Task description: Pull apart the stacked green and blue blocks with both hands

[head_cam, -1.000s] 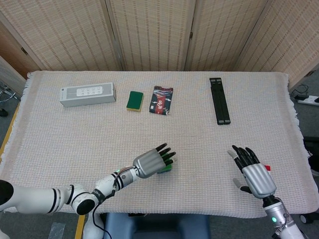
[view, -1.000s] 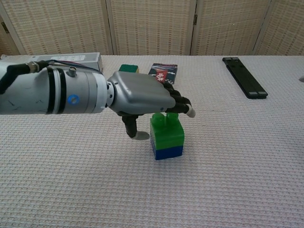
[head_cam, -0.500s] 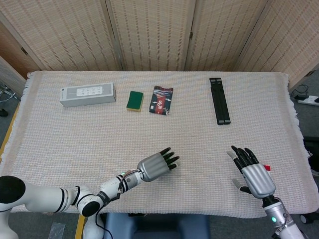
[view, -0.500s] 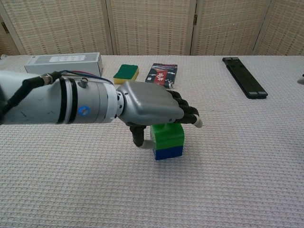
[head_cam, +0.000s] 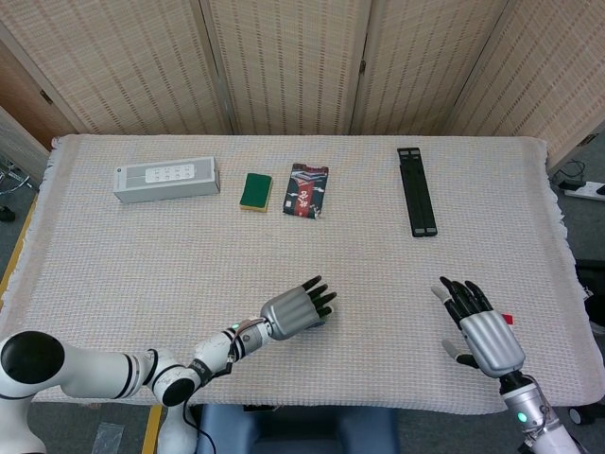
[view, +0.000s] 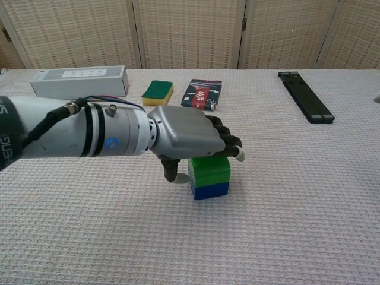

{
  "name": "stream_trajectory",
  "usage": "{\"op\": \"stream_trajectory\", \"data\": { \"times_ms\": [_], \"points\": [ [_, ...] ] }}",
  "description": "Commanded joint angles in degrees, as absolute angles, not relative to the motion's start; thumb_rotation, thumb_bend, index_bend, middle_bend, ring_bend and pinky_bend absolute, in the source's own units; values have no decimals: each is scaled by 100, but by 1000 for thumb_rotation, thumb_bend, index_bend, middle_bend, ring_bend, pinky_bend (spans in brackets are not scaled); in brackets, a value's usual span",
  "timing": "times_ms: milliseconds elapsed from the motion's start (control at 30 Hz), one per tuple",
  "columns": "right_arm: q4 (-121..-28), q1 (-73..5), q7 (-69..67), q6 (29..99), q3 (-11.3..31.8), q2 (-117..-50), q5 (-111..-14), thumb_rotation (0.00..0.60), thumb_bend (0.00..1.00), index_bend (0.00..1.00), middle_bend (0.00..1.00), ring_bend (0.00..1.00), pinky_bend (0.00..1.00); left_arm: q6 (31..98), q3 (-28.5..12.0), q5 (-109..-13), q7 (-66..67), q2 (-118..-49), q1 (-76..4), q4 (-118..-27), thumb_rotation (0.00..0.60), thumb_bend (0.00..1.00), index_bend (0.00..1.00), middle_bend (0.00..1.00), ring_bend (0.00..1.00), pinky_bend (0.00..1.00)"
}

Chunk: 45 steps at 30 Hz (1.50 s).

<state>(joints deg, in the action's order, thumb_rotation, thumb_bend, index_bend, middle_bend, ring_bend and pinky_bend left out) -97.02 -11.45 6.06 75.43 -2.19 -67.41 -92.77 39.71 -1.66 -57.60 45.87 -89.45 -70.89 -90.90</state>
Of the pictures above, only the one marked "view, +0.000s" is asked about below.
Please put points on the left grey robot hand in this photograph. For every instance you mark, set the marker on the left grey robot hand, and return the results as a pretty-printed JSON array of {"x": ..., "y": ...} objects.
[{"x": 187, "y": 130}]

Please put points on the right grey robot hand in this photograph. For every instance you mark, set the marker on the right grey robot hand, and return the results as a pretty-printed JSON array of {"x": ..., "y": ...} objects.
[{"x": 378, "y": 99}]

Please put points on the green toy block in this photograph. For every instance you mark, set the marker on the green toy block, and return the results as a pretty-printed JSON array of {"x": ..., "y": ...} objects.
[{"x": 209, "y": 173}]

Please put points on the blue toy block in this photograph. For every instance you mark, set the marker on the blue toy block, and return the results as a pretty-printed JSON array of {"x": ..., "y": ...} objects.
[{"x": 211, "y": 191}]

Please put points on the dark printed snack packet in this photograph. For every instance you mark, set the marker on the dark printed snack packet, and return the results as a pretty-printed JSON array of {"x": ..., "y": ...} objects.
[{"x": 202, "y": 95}]

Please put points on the green and yellow sponge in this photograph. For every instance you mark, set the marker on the green and yellow sponge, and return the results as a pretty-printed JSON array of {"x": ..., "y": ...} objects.
[{"x": 157, "y": 92}]

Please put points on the woven folding screen panel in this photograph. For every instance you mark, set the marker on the woven folding screen panel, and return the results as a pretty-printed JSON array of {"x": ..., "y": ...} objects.
[
  {"x": 288, "y": 32},
  {"x": 9, "y": 53},
  {"x": 190, "y": 32},
  {"x": 74, "y": 32},
  {"x": 353, "y": 38}
]

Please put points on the black folding stand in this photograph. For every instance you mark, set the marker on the black folding stand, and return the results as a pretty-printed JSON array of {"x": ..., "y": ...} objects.
[{"x": 305, "y": 95}]

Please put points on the white cardboard box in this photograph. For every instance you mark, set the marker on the white cardboard box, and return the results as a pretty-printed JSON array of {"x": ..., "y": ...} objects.
[{"x": 80, "y": 83}]

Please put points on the brass screen hinge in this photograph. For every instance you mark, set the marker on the brass screen hinge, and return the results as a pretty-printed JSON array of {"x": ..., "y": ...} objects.
[
  {"x": 244, "y": 24},
  {"x": 5, "y": 34}
]

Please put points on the woven white tablecloth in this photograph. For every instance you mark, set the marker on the woven white tablecloth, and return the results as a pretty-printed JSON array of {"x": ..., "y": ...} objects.
[{"x": 118, "y": 231}]

